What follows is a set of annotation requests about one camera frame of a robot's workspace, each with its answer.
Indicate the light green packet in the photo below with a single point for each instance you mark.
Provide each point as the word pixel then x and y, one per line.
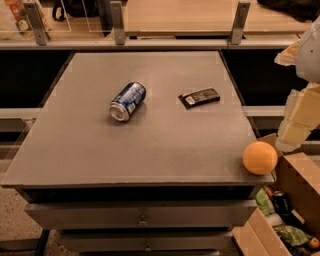
pixel 264 203

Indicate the white plastic bag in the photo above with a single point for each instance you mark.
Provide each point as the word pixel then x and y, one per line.
pixel 14 21

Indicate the black bag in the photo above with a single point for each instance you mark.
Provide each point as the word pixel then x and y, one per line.
pixel 74 8
pixel 301 10

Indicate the blue pepsi can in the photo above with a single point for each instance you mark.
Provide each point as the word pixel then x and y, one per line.
pixel 126 102

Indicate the black bag top right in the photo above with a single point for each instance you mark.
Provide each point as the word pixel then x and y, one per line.
pixel 301 10

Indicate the green snack bag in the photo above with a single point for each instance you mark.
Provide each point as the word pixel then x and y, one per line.
pixel 292 235

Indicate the black bag top left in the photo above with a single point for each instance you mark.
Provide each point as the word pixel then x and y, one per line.
pixel 74 8

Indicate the grey metal bracket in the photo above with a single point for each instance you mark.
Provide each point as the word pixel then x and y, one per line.
pixel 118 22
pixel 239 22
pixel 36 21

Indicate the cardboard box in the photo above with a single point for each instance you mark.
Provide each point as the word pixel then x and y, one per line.
pixel 298 175

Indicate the grey metal bracket middle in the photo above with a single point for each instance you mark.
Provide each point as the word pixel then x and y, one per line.
pixel 118 22

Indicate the dark can in box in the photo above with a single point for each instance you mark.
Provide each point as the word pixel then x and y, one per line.
pixel 281 202

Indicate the grey drawer cabinet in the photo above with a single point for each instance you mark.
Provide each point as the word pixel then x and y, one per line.
pixel 167 181

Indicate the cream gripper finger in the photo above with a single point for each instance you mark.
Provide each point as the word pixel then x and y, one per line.
pixel 287 57
pixel 301 117

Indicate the grey metal bracket right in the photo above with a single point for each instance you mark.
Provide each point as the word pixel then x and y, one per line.
pixel 239 22

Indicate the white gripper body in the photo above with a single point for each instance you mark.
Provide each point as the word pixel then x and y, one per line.
pixel 309 56

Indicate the orange fruit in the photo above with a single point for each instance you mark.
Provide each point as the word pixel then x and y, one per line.
pixel 259 158

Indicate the grey metal bracket left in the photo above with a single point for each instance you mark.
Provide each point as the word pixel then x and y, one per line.
pixel 36 21

